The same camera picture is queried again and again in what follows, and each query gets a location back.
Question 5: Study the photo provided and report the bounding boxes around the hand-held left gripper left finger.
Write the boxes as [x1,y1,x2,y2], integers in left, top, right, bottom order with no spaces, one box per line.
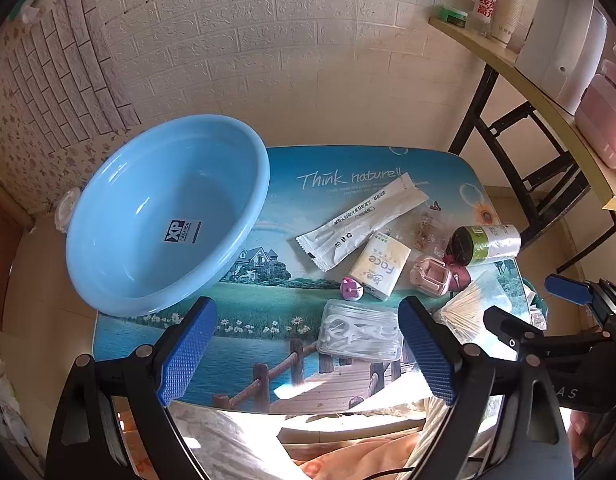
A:
[47,296,219,480]

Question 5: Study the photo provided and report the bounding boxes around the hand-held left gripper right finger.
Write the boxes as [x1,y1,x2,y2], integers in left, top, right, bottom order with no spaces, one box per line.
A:
[397,296,574,480]

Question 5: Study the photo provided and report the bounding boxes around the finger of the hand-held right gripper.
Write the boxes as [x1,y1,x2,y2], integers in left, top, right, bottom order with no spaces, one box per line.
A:
[544,274,616,333]
[483,305,611,361]

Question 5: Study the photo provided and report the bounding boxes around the clear bag of toothpicks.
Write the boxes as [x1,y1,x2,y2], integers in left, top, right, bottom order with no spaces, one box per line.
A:
[433,270,514,346]

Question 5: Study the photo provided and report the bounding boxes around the dark red small clip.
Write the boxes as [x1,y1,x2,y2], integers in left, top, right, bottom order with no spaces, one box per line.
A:
[445,255,473,292]

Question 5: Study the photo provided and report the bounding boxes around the clear floss pick box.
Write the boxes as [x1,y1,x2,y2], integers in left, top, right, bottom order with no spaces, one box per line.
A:
[317,299,404,362]

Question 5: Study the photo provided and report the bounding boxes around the pink plastic holder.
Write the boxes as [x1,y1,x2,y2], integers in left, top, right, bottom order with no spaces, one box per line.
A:
[409,255,450,297]

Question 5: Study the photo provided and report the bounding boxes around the green-white lidded can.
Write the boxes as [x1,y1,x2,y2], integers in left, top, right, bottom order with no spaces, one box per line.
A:
[450,224,523,267]

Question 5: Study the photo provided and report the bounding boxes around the yellow white tissue pack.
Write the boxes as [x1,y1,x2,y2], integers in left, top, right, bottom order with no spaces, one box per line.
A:
[349,231,412,302]

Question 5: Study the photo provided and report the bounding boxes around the clear snack packet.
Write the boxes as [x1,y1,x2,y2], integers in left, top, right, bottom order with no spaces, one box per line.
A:
[393,205,454,261]

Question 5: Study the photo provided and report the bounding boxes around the long white packet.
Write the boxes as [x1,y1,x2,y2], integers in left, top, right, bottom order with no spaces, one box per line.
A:
[295,171,431,273]

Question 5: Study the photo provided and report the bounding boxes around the light blue plastic basin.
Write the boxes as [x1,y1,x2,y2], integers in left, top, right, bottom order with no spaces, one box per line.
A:
[65,114,271,318]

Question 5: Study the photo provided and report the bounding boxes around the person's right hand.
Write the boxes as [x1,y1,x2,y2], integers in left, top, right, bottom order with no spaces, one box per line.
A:
[570,410,596,467]

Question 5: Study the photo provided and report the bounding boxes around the teal basket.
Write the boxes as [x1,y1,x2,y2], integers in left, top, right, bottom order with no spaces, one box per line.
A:
[520,277,549,331]

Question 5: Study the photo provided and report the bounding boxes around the pink storage box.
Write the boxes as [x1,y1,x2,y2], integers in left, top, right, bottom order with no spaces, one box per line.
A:
[574,45,616,171]

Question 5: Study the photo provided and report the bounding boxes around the white lidded pot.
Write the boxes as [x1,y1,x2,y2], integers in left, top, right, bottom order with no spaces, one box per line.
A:
[54,187,81,233]

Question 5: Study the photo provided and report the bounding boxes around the white plastic bag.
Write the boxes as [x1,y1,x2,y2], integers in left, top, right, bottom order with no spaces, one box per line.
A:
[0,375,39,466]

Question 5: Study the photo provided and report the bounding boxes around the brown wooden door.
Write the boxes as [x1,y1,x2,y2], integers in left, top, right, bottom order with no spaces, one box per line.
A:
[0,195,34,331]

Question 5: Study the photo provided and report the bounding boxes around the white appliance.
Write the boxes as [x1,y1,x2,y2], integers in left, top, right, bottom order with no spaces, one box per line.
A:
[514,0,609,116]

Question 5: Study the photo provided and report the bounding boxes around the stack of paper cups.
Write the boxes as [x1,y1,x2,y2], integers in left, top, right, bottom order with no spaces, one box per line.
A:
[489,0,525,50]

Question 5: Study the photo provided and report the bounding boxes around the clear bottle red label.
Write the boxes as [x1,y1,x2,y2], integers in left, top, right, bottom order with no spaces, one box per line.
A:
[467,0,499,37]

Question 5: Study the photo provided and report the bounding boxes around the green lidded jar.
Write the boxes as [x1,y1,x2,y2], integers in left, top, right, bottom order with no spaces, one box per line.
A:
[440,5,470,28]

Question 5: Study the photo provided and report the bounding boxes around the black metal desk frame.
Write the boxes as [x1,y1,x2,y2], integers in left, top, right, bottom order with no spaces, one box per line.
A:
[448,62,616,273]

